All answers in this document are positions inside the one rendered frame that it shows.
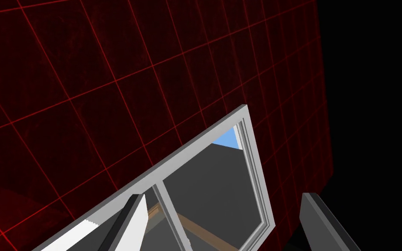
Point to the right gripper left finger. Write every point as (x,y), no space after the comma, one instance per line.
(131,226)

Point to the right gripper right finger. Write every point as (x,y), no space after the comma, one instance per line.
(323,226)

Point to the grey framed window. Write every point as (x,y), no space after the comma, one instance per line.
(208,181)

